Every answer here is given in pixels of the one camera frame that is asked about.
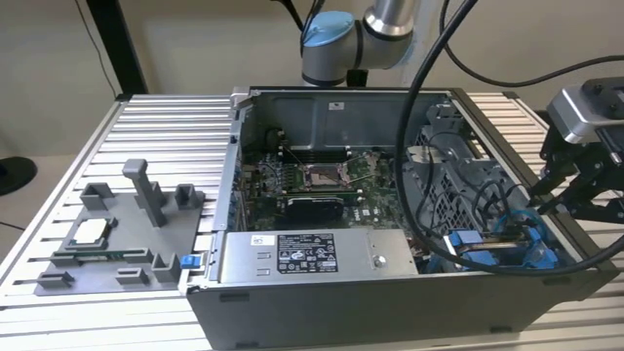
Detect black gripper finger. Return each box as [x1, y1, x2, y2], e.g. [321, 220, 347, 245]
[529, 133, 585, 205]
[538, 171, 624, 224]

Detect black disk wire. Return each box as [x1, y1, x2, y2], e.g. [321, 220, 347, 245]
[474, 181, 533, 235]

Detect grey metal disk bay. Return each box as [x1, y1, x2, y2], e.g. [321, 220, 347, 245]
[393, 104, 561, 273]

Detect silver metal bracket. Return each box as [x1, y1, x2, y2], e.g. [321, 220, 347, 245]
[405, 145, 447, 173]

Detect grey parts rack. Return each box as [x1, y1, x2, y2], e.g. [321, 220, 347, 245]
[33, 159, 205, 297]

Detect thick black cable hose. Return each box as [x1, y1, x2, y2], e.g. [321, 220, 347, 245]
[393, 0, 624, 276]

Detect light blue disk wire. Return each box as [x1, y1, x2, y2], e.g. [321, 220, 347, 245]
[490, 207, 542, 235]

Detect installed green RAM stick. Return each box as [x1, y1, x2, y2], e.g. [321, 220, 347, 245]
[279, 186, 359, 197]

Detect black round stand base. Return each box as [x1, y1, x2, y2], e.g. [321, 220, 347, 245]
[0, 156, 38, 196]

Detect thin black wall cord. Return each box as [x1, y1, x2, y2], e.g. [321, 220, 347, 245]
[75, 0, 117, 97]

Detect black frame post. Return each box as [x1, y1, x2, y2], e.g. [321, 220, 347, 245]
[85, 0, 150, 97]

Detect hard disk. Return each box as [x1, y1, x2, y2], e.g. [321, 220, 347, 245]
[445, 225, 546, 273]

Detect green motherboard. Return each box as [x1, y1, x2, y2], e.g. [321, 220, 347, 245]
[241, 146, 415, 233]

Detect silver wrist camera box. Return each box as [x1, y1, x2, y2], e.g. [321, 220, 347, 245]
[545, 78, 624, 143]

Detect CPU socket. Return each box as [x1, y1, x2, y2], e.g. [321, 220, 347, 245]
[303, 164, 351, 187]

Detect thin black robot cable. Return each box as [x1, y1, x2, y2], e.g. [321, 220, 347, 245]
[439, 0, 624, 88]

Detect silver power supply unit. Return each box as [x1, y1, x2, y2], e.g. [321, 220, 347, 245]
[218, 228, 419, 284]

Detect silver CPU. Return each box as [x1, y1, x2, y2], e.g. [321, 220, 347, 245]
[71, 221, 110, 244]

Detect black RAM slots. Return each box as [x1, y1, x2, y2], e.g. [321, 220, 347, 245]
[277, 145, 354, 165]

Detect black open PC case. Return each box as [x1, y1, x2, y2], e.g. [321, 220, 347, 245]
[183, 86, 619, 351]

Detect black cables behind arm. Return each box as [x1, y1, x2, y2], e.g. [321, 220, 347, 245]
[277, 0, 326, 33]

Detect metal socket cover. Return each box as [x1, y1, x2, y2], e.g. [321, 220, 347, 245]
[342, 151, 381, 186]

